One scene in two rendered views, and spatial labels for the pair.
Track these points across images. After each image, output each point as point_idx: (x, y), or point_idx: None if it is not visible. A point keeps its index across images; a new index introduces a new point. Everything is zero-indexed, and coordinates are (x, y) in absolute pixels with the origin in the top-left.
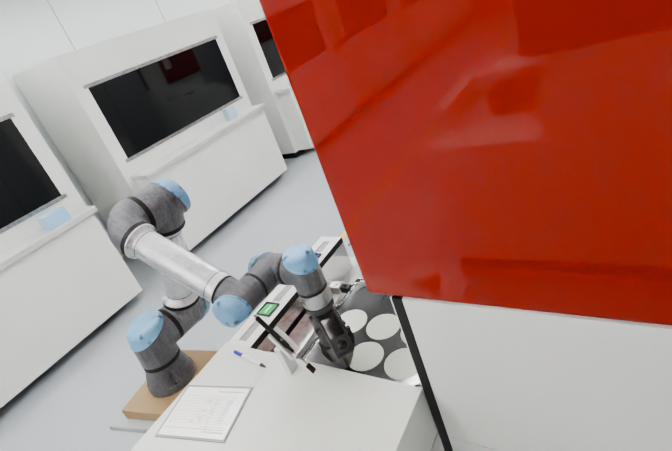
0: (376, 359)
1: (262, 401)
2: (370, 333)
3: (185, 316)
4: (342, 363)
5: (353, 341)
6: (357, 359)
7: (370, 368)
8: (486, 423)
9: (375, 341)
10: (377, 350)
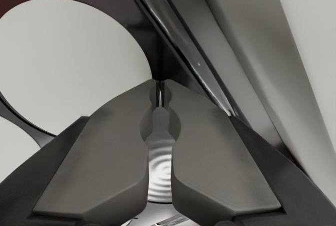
0: (30, 35)
1: None
2: (33, 154)
3: None
4: (180, 90)
5: (35, 162)
6: (111, 88)
7: (70, 4)
8: None
9: (19, 118)
10: (17, 76)
